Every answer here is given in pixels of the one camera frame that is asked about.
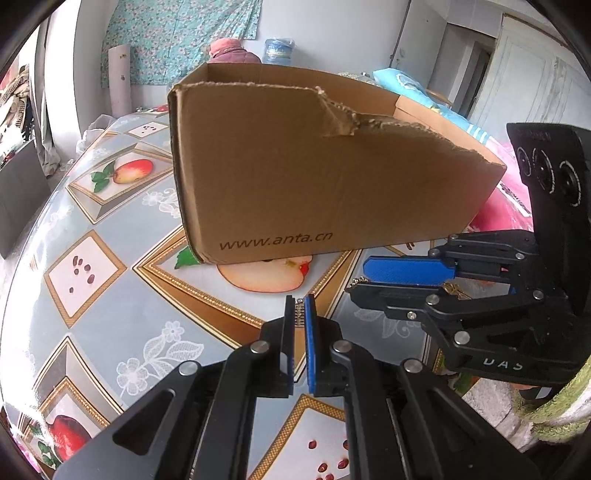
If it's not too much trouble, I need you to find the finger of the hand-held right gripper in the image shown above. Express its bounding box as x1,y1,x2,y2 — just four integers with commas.
345,281,571,370
362,229,541,284

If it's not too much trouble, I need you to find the pile of clothes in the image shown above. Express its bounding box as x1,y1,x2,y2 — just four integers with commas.
0,65,33,162

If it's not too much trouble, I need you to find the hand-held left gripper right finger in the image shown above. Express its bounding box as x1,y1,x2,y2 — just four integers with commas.
304,294,542,480

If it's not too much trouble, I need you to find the brown cardboard box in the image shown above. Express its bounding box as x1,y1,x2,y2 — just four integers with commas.
167,62,508,266

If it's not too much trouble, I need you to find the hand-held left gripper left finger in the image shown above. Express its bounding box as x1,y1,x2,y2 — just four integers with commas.
53,294,297,480

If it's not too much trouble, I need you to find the pink floral blanket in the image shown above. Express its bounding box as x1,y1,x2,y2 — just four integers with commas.
466,138,536,234

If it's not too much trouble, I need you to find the grey cabinet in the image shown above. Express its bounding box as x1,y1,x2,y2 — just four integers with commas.
0,138,51,259

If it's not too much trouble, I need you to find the fruit print tablecloth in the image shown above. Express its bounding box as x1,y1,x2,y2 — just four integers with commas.
0,105,467,480

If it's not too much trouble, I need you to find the teal floral curtain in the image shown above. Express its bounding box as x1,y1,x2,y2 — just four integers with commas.
102,0,264,86

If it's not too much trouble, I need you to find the white paper roll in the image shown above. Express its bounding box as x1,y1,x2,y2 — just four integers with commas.
107,44,134,116

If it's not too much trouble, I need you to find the grey curtain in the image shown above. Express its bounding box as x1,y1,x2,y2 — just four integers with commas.
32,18,63,178

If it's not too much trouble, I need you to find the white plastic bag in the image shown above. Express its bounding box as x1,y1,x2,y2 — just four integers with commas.
75,113,116,155

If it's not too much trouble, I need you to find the blue printed pillow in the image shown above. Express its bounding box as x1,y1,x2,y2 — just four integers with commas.
372,68,495,144

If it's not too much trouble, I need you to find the white door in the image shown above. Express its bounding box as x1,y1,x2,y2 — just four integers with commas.
471,14,578,139

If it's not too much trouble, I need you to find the blue water jug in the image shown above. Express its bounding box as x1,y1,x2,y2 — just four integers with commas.
262,38,296,65

